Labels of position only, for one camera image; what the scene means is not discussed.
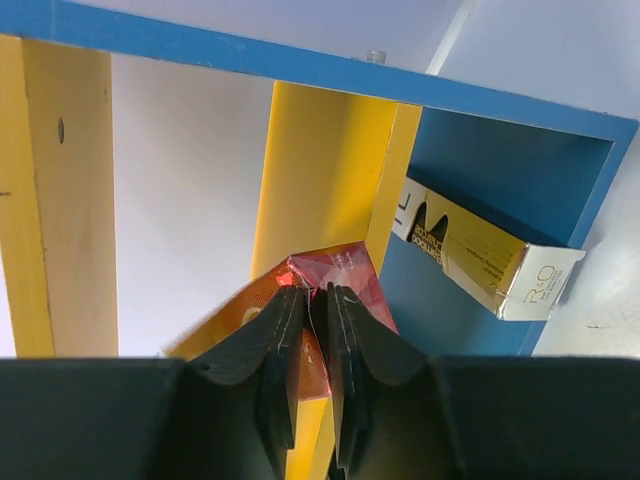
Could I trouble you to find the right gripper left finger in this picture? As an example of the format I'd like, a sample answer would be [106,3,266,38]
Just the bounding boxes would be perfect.
[1,286,307,479]

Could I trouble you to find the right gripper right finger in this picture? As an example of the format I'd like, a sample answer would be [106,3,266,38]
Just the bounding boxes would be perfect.
[321,285,639,479]

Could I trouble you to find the red 3D toothpaste box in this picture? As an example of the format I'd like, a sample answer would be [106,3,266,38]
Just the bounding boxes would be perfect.
[162,242,397,401]

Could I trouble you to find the silver RO box table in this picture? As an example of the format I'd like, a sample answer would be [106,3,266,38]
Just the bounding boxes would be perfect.
[392,177,586,321]

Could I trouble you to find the blue shelf with coloured boards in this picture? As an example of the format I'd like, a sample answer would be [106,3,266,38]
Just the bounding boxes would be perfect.
[1,1,638,479]

